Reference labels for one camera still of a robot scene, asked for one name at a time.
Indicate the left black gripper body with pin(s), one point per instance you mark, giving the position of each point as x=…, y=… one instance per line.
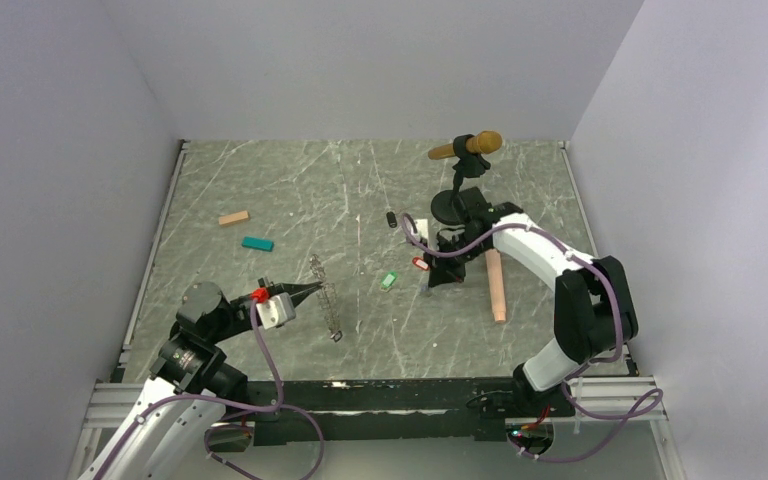
x=240, y=318

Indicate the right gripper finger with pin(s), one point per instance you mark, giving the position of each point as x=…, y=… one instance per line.
x=437, y=273
x=452, y=270

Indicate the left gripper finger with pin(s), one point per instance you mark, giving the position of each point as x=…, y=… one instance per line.
x=298, y=296
x=277, y=288

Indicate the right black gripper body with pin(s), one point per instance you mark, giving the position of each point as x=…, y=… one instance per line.
x=466, y=255

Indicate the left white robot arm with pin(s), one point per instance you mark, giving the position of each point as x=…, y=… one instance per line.
x=191, y=389

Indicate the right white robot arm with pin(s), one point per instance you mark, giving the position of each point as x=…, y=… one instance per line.
x=594, y=315

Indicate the red key tag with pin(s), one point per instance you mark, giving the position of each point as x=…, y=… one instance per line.
x=420, y=263

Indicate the pink wooden cylinder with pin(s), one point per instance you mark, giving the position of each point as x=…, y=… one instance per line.
x=496, y=286

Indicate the green key tag with key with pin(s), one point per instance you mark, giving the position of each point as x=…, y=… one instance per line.
x=388, y=280

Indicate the teal block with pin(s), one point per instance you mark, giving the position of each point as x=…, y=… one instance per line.
x=256, y=243

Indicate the black microphone stand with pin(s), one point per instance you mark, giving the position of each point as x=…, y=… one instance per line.
x=444, y=204

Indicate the small black cylinder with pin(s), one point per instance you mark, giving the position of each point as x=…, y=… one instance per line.
x=391, y=219

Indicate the tan wooden block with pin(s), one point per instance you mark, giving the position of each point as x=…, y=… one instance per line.
x=234, y=218

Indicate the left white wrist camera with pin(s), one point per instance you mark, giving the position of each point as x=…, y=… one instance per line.
x=276, y=311

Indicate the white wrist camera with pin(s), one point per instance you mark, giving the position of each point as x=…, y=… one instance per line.
x=276, y=311
x=421, y=231

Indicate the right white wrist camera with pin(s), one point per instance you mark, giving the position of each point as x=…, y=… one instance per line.
x=421, y=231

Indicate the black base frame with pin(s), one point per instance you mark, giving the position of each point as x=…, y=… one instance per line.
x=480, y=408

